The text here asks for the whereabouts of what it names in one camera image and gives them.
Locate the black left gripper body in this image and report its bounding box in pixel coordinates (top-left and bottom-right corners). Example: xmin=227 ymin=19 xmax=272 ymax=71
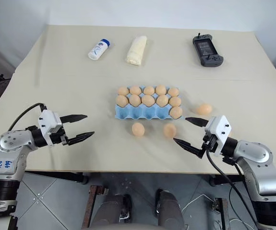
xmin=48 ymin=129 xmax=69 ymax=146

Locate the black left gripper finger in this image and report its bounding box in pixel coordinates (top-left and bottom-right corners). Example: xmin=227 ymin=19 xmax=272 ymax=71
xmin=60 ymin=114 xmax=88 ymax=125
xmin=66 ymin=131 xmax=96 ymax=146

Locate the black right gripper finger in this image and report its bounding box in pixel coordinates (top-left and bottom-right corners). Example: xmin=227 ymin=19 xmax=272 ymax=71
xmin=185 ymin=116 xmax=209 ymax=128
xmin=173 ymin=138 xmax=204 ymax=159

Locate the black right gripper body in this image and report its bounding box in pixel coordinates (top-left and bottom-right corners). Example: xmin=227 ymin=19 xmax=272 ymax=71
xmin=201 ymin=133 xmax=219 ymax=152

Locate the light blue egg tray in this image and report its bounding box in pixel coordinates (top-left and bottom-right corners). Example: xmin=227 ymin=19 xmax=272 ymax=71
xmin=114 ymin=85 xmax=184 ymax=120

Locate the brown egg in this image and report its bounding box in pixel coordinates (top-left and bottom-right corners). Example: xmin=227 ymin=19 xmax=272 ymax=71
xmin=117 ymin=86 xmax=130 ymax=96
xmin=143 ymin=86 xmax=156 ymax=96
xmin=116 ymin=95 xmax=130 ymax=108
xmin=163 ymin=124 xmax=177 ymax=138
xmin=129 ymin=94 xmax=142 ymax=107
xmin=169 ymin=106 xmax=183 ymax=119
xmin=131 ymin=123 xmax=145 ymax=138
xmin=155 ymin=84 xmax=167 ymax=95
xmin=168 ymin=87 xmax=180 ymax=98
xmin=129 ymin=85 xmax=143 ymax=96
xmin=196 ymin=103 xmax=213 ymax=115
xmin=156 ymin=94 xmax=169 ymax=108
xmin=141 ymin=95 xmax=155 ymax=107
xmin=169 ymin=96 xmax=182 ymax=108

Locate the black table leg base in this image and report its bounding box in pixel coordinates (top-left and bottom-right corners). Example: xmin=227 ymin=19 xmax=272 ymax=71
xmin=209 ymin=174 xmax=244 ymax=187
xmin=25 ymin=171 xmax=90 ymax=185

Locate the dark rounded robot leg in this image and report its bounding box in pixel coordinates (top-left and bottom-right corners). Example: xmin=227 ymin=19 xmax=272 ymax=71
xmin=155 ymin=189 xmax=186 ymax=230
xmin=95 ymin=193 xmax=132 ymax=230

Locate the dark grey handheld game console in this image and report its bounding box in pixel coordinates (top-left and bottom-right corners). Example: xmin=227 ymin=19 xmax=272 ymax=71
xmin=192 ymin=33 xmax=225 ymax=67

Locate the white bottle with blue cap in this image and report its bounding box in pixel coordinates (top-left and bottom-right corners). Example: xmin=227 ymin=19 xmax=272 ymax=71
xmin=87 ymin=39 xmax=111 ymax=61

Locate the rolled cream towel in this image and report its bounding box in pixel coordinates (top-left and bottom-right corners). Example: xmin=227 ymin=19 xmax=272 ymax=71
xmin=125 ymin=35 xmax=148 ymax=67

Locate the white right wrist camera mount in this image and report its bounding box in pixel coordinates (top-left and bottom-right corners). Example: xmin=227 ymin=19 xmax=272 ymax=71
xmin=204 ymin=115 xmax=232 ymax=158

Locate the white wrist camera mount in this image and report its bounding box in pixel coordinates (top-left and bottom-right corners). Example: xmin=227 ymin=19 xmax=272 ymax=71
xmin=204 ymin=115 xmax=232 ymax=158
xmin=37 ymin=109 xmax=63 ymax=146

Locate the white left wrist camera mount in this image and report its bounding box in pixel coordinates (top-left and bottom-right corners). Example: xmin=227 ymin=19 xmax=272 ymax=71
xmin=37 ymin=109 xmax=63 ymax=146

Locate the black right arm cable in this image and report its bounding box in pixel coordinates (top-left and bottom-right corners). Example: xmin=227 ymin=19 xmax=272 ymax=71
xmin=205 ymin=148 xmax=264 ymax=222

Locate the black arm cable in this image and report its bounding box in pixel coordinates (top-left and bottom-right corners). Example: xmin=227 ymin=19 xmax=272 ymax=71
xmin=8 ymin=103 xmax=48 ymax=132
xmin=205 ymin=148 xmax=264 ymax=222

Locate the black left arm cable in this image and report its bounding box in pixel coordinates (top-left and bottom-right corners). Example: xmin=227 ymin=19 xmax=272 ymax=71
xmin=8 ymin=103 xmax=48 ymax=132

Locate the white floor cable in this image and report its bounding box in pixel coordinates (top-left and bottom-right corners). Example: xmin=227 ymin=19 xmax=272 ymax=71
xmin=185 ymin=193 xmax=232 ymax=230

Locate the rusty metal frame bar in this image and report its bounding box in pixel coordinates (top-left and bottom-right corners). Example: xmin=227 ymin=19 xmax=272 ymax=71
xmin=81 ymin=184 xmax=109 ymax=230
xmin=214 ymin=197 xmax=231 ymax=230

